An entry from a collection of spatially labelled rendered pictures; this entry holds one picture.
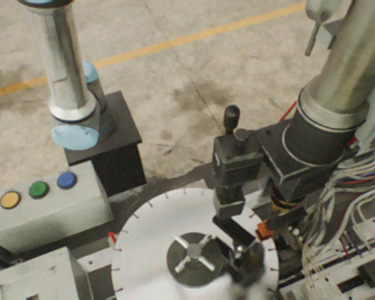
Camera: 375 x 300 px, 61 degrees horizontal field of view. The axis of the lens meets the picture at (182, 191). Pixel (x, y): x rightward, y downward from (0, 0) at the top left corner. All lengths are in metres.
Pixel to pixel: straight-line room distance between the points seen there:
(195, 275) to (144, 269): 0.10
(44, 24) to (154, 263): 0.49
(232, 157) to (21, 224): 0.59
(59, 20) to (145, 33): 2.13
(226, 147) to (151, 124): 1.72
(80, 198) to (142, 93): 1.58
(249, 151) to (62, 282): 0.50
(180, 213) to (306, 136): 0.37
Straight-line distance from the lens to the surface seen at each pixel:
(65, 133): 0.87
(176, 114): 2.15
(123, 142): 1.08
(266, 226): 0.67
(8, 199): 0.88
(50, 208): 0.83
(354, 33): 0.33
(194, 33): 2.78
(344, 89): 0.36
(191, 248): 0.60
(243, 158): 0.40
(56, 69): 0.77
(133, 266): 0.66
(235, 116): 0.41
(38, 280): 0.77
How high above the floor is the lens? 1.57
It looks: 60 degrees down
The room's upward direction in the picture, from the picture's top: 4 degrees counter-clockwise
